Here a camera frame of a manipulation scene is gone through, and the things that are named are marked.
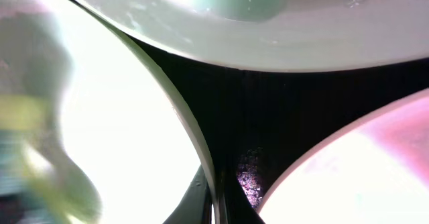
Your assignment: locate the mint plate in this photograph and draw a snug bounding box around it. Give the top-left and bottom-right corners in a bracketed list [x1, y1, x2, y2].
[75, 0, 428, 72]
[0, 0, 217, 224]

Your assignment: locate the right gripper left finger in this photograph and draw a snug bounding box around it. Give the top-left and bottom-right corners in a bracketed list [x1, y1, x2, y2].
[164, 166, 212, 224]

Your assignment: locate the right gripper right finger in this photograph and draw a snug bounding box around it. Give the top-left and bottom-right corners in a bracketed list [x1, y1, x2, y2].
[223, 171, 265, 224]

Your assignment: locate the black round tray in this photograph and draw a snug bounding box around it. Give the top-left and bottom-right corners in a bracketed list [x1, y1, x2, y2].
[36, 0, 429, 224]

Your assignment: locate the white plate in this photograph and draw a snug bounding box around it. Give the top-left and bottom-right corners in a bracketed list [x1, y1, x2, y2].
[257, 90, 428, 224]

